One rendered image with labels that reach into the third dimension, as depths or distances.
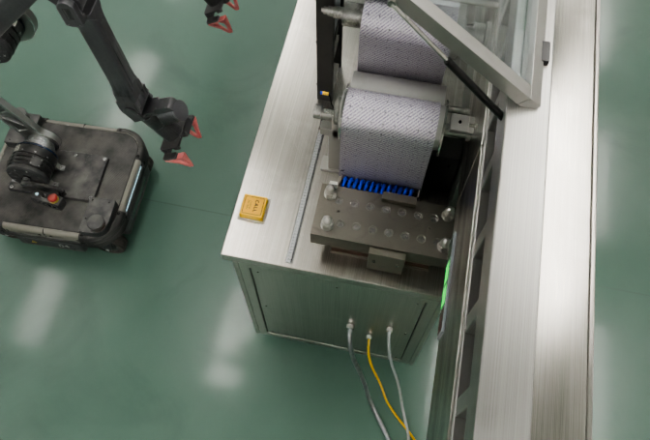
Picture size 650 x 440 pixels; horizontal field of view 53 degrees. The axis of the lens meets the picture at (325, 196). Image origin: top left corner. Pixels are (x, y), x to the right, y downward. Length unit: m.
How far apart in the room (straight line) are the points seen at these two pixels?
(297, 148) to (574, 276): 1.00
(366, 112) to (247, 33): 1.98
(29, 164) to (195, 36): 1.20
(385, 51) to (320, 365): 1.41
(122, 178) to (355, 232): 1.36
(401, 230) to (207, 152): 1.55
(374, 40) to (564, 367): 0.92
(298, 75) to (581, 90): 0.98
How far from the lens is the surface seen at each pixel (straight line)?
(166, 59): 3.51
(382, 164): 1.77
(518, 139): 1.23
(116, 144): 2.97
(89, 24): 1.53
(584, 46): 1.70
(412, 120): 1.63
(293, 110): 2.13
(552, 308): 1.34
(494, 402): 1.04
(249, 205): 1.94
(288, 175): 2.00
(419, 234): 1.79
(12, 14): 1.61
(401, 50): 1.75
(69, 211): 2.87
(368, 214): 1.80
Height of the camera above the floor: 2.65
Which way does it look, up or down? 63 degrees down
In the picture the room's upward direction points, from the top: straight up
